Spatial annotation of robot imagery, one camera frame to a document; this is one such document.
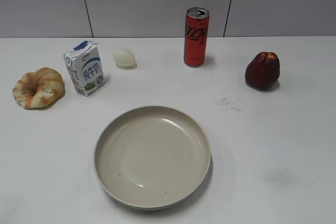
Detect dark red wax apple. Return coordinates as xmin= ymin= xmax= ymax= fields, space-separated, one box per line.
xmin=245 ymin=51 xmax=280 ymax=90

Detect twisted ring bread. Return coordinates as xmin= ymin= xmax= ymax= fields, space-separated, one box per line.
xmin=13 ymin=67 xmax=65 ymax=109

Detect white egg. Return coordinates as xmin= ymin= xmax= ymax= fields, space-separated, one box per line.
xmin=113 ymin=47 xmax=136 ymax=67

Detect red soda can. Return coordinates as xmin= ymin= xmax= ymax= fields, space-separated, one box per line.
xmin=184 ymin=7 xmax=209 ymax=67

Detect white blue milk carton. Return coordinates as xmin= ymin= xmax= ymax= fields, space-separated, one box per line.
xmin=64 ymin=40 xmax=105 ymax=97

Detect beige round plate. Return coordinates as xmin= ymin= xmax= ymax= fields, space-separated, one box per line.
xmin=93 ymin=106 xmax=212 ymax=210

